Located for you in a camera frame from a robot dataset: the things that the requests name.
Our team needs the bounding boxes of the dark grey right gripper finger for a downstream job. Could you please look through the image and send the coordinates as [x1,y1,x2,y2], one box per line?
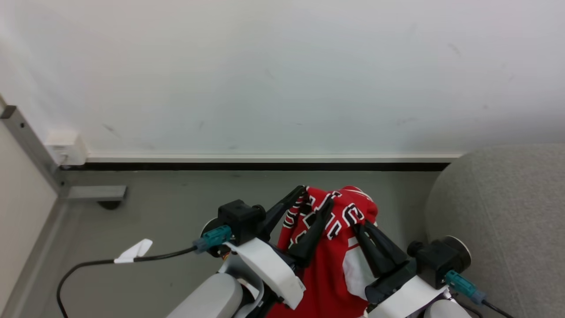
[363,220,410,273]
[352,222,390,280]

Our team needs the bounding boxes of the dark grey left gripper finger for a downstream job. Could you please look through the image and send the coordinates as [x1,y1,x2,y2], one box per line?
[287,198,335,269]
[258,185,308,242]

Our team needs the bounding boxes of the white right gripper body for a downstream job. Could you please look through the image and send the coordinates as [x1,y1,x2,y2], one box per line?
[365,260,449,318]

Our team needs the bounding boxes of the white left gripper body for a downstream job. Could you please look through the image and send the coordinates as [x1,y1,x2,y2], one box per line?
[218,238,306,310]

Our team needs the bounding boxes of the red basketball jersey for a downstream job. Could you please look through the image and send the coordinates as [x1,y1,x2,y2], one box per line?
[265,185,380,318]

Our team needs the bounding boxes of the white baseboard trim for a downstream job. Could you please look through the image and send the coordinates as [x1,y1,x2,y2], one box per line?
[86,153,463,164]

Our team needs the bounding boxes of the grey fabric sofa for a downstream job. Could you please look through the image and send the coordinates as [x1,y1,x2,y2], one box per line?
[424,143,565,318]

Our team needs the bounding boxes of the beige partition panel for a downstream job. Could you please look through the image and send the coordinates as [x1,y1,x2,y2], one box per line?
[0,118,59,312]

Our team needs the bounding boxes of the teal right cable connector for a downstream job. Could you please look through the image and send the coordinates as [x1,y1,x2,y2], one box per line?
[444,270,486,306]

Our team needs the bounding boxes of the teal cable connector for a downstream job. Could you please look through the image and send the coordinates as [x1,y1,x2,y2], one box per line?
[192,225,233,254]
[444,270,486,306]

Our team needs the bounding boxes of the teal left cable connector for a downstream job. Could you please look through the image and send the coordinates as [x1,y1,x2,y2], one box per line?
[192,225,233,254]

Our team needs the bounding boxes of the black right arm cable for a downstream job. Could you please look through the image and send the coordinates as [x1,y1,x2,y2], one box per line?
[481,299,516,318]

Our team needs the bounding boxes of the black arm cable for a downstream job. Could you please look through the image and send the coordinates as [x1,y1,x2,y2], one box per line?
[481,299,516,318]
[56,246,197,318]

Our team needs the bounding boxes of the white cable tag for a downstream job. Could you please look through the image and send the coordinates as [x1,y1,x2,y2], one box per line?
[113,238,154,265]

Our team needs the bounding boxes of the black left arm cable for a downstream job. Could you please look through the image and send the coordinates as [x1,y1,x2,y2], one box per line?
[56,246,197,318]

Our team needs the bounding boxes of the grey metal frame foot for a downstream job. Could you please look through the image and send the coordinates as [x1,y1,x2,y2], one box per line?
[60,185,128,211]

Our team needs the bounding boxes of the white wall socket box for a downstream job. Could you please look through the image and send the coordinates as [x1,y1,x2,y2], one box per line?
[44,130,88,167]

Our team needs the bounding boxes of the grey metal partition frame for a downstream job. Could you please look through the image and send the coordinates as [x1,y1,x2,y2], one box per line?
[0,105,68,318]

